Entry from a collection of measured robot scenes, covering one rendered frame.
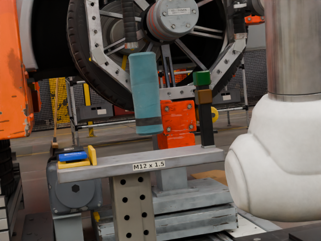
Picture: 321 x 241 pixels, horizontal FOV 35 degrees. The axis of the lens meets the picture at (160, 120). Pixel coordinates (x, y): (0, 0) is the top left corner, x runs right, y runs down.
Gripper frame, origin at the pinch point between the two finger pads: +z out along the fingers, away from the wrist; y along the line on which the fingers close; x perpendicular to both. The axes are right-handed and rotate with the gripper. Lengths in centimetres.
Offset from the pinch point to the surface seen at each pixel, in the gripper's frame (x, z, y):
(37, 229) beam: -70, 51, -69
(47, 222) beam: -70, 60, -66
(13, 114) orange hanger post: -24, 7, -70
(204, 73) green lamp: -17.7, -17.0, -18.0
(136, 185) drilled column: -45, -20, -40
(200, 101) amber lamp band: -25.1, -16.9, -19.9
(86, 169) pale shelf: -38, -23, -53
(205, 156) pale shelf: -39, -23, -22
